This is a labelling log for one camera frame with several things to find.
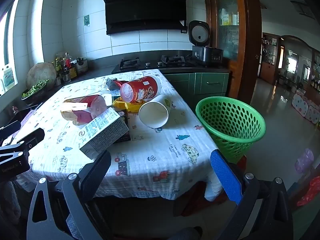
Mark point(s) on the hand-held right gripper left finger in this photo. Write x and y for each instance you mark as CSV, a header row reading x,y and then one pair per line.
x,y
96,177

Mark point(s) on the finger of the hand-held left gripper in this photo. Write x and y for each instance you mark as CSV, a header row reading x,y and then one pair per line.
x,y
31,137
10,129

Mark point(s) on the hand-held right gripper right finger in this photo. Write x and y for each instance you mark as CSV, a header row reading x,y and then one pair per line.
x,y
225,175

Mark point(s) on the green plastic wastebasket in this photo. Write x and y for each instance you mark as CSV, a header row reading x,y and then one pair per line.
x,y
232,152

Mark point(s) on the white milk carton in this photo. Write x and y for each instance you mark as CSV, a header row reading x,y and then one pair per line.
x,y
105,132

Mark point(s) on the clear plastic bottle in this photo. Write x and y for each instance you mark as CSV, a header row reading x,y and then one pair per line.
x,y
82,110

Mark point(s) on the black drink carton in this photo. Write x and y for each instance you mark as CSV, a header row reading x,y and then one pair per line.
x,y
124,118

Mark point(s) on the clear plastic cup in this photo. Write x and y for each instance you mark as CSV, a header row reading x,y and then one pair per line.
x,y
108,99

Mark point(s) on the yellow packet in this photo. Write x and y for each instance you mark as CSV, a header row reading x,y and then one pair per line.
x,y
132,106

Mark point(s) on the white paper cup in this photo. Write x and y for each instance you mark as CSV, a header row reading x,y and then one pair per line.
x,y
153,115

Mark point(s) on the grey paper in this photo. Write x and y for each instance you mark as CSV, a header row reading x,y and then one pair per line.
x,y
113,84

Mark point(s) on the person's left forearm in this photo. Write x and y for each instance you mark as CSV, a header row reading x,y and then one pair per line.
x,y
10,200

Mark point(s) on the purple cloth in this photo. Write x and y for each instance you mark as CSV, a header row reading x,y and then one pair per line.
x,y
28,117

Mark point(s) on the dark bowl of greens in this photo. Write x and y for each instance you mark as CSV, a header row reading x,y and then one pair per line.
x,y
32,91

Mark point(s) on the picture card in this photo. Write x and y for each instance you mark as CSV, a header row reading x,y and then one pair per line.
x,y
8,77

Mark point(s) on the round wooden chopping board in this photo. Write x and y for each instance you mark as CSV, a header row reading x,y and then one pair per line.
x,y
40,72

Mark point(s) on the printed cartoon tablecloth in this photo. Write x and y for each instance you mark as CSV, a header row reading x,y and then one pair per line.
x,y
155,145

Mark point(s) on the cluster of condiment bottles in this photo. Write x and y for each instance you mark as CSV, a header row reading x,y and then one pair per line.
x,y
65,66

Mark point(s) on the red plastic bag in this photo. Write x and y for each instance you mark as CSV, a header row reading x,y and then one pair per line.
x,y
310,190

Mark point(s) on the window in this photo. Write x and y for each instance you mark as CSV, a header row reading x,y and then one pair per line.
x,y
5,42

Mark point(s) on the metal pot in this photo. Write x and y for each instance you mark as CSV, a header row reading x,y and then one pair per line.
x,y
82,65

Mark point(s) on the green base cabinets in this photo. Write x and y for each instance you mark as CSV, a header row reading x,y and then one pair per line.
x,y
212,82

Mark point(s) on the polka dot play tent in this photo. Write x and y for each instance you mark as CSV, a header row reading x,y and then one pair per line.
x,y
306,107

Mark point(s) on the wooden display cabinet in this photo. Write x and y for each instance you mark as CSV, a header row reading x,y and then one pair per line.
x,y
268,65

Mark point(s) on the rice cooker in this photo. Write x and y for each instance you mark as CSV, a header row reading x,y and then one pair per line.
x,y
205,53

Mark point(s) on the black gas stove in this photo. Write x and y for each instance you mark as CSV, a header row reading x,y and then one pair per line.
x,y
150,66

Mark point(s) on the wooden glass-door cabinet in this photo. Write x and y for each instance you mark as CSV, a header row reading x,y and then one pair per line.
x,y
246,17

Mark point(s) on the black range hood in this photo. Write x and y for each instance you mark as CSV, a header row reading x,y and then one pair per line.
x,y
145,7

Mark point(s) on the ceiling vent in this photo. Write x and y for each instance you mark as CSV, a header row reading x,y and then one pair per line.
x,y
302,8

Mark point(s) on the black wall socket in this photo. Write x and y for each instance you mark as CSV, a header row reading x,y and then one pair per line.
x,y
184,31

